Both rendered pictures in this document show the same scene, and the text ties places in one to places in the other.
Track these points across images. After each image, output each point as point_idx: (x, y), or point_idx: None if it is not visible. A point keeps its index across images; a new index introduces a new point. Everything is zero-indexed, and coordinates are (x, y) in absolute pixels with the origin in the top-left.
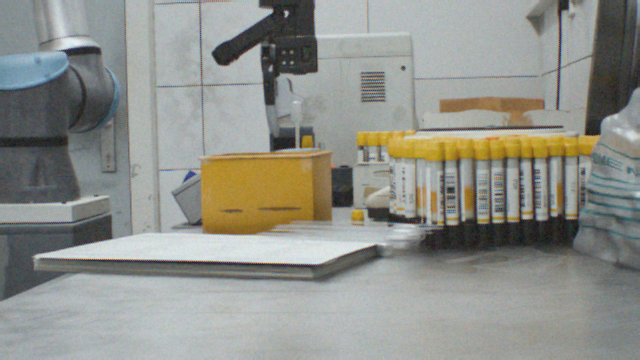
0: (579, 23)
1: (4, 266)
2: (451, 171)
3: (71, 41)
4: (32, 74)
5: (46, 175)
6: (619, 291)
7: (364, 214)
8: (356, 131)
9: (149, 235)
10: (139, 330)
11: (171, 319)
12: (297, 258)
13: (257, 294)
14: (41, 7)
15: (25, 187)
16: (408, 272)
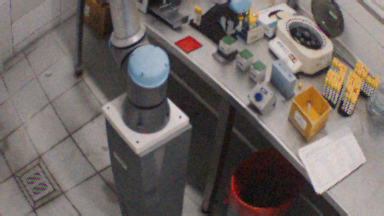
0: None
1: (162, 156)
2: None
3: (140, 32)
4: (165, 74)
5: (166, 108)
6: None
7: (269, 58)
8: None
9: (304, 153)
10: (378, 204)
11: (375, 197)
12: (359, 158)
13: (368, 177)
14: (127, 25)
15: (165, 121)
16: (367, 146)
